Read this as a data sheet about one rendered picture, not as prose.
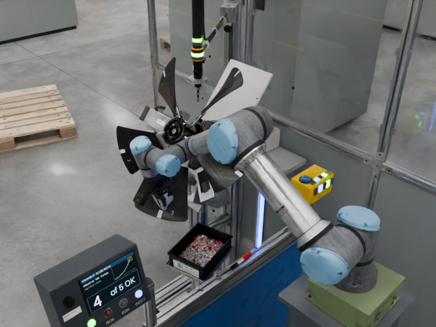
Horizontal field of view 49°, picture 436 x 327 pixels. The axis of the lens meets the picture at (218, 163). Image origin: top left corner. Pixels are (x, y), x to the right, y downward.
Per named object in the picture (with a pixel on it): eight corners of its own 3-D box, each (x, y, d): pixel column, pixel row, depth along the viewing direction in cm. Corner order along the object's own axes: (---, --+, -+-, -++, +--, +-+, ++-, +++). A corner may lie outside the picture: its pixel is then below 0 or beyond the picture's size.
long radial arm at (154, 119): (203, 136, 221) (188, 128, 212) (195, 150, 222) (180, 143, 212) (165, 115, 239) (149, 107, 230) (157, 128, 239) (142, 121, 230)
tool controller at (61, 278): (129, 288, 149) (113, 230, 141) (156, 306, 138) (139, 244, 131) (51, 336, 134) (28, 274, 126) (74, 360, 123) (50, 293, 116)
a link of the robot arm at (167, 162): (188, 150, 165) (167, 139, 172) (164, 162, 158) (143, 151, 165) (189, 169, 169) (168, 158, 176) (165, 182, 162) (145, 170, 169)
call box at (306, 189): (311, 183, 207) (314, 163, 201) (331, 194, 201) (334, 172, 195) (288, 198, 198) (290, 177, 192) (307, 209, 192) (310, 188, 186)
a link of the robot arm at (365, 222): (383, 247, 140) (389, 209, 133) (361, 272, 132) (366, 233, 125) (346, 231, 147) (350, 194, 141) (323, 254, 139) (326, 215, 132)
